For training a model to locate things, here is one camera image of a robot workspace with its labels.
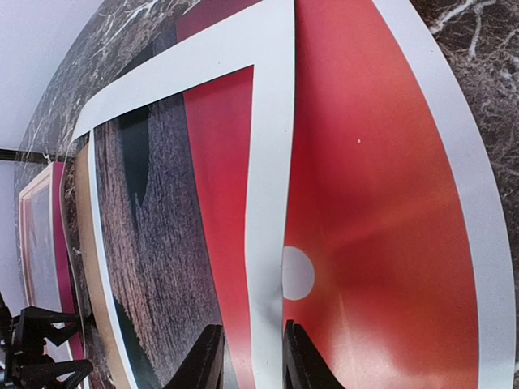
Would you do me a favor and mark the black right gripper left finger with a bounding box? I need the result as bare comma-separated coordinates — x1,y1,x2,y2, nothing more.
163,324,225,389

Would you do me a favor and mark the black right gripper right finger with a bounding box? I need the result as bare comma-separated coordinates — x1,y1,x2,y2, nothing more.
283,320,345,389

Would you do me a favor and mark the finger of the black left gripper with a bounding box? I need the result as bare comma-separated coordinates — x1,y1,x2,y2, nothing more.
7,356,93,388
15,306,82,357

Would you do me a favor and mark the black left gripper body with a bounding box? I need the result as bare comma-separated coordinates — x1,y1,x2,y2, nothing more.
1,297,24,388

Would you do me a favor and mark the light wooden picture frame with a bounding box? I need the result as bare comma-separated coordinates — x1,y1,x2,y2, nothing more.
15,161,88,389

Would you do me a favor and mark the brown cardboard backing board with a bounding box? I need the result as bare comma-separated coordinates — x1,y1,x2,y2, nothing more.
75,143,135,388

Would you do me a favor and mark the red and grey photo print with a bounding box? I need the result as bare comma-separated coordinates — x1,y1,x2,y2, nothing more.
88,1,516,388

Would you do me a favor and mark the white mat board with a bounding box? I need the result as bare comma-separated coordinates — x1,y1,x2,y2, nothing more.
73,1,295,388

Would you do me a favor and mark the black left enclosure post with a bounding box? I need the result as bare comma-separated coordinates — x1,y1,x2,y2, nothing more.
0,148,55,165

